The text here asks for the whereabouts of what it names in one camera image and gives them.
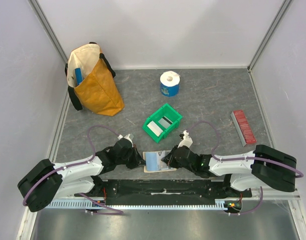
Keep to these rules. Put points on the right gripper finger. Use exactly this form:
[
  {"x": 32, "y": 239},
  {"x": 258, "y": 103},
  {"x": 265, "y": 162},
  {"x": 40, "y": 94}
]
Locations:
[
  {"x": 168, "y": 156},
  {"x": 165, "y": 166}
]

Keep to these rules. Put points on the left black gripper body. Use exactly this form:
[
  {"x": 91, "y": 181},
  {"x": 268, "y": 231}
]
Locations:
[{"x": 131, "y": 159}]

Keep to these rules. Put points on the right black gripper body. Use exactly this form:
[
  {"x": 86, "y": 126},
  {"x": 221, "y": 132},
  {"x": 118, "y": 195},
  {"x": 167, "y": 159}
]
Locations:
[{"x": 173, "y": 157}]

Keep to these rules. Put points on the beige leather card holder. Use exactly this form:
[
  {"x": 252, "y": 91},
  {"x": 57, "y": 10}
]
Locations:
[{"x": 154, "y": 163}]

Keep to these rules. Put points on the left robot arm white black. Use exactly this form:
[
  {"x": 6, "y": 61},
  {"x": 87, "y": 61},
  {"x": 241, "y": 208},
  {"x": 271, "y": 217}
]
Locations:
[{"x": 47, "y": 181}]

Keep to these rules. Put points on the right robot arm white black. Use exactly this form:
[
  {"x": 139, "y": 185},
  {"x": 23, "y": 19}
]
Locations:
[{"x": 263, "y": 167}]

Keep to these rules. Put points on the card with magnetic stripe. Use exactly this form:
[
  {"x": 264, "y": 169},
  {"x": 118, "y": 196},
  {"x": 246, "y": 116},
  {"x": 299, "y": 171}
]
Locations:
[{"x": 165, "y": 122}]

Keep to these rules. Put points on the white card in bin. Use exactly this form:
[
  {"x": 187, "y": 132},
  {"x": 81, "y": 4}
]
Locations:
[{"x": 155, "y": 128}]

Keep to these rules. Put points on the green plastic bin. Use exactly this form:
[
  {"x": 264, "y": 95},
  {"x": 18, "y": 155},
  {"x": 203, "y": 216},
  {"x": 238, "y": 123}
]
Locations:
[{"x": 170, "y": 113}]

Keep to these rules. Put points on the orange tote bag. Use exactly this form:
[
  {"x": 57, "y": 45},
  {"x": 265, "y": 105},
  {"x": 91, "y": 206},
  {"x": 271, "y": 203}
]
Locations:
[{"x": 97, "y": 92}]

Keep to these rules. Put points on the red and grey box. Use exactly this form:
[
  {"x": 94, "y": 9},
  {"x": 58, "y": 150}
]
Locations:
[{"x": 243, "y": 128}]

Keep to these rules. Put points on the toilet paper roll blue wrap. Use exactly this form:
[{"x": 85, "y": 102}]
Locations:
[{"x": 169, "y": 83}]

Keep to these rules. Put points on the blue item in bag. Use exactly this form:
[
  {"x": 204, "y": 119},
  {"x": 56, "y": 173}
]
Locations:
[{"x": 79, "y": 76}]

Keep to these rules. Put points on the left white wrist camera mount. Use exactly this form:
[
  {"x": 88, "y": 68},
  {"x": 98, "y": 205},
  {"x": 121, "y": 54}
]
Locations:
[{"x": 128, "y": 137}]

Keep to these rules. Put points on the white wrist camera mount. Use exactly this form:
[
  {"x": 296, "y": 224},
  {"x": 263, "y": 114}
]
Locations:
[
  {"x": 128, "y": 137},
  {"x": 186, "y": 140}
]

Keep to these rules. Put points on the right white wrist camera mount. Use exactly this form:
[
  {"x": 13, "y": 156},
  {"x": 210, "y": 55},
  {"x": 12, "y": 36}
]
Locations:
[{"x": 186, "y": 140}]

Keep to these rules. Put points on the white slotted cable duct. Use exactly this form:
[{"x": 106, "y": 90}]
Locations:
[{"x": 85, "y": 204}]

